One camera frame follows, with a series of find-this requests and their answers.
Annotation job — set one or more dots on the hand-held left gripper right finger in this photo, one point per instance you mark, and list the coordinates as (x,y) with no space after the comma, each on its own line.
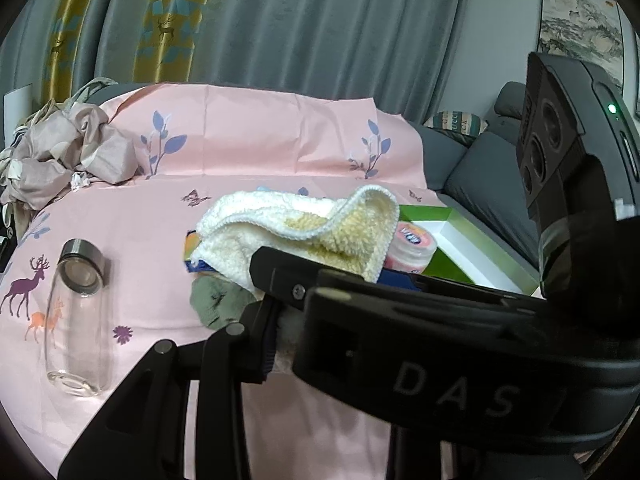
(415,460)

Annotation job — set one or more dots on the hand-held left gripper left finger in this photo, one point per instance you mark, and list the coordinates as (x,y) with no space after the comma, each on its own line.
(268,345)

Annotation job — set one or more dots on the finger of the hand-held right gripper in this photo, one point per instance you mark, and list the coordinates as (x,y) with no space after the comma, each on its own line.
(285,272)

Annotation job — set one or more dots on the cream fluffy towel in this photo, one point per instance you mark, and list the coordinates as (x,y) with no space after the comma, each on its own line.
(300,225)

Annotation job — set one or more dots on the purple and grey-green towel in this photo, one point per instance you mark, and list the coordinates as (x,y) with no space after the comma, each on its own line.
(220,300)

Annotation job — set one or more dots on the green cardboard box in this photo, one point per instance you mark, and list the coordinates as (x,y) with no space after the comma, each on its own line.
(450,265)

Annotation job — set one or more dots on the blue and orange carton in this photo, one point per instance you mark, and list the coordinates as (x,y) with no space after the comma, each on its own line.
(192,250)

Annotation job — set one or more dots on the pink round jar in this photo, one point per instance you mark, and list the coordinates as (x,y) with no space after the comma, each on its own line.
(410,255)

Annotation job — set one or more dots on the pink printed bedsheet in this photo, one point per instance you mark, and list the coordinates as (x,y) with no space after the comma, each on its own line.
(250,135)

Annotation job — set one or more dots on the grey sofa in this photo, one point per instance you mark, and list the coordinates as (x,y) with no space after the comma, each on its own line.
(480,175)

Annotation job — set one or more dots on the clear glass bottle metal cap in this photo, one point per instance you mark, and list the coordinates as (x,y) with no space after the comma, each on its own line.
(75,330)

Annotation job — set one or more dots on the striped cushion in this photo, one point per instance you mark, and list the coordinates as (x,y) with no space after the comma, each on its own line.
(455,127)

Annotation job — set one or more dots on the crumpled white tissue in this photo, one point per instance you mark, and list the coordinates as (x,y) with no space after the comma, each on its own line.
(79,181)

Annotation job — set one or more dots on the grey curtain with yellow band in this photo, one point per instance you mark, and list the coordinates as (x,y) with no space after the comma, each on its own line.
(300,20)

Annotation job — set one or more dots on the crumpled beige cloth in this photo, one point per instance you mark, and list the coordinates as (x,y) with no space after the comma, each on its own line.
(60,150)

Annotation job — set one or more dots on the white paper sheet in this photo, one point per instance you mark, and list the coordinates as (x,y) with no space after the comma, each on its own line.
(17,112)

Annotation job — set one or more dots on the landscape wall painting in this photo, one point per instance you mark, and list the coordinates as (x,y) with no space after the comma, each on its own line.
(580,25)

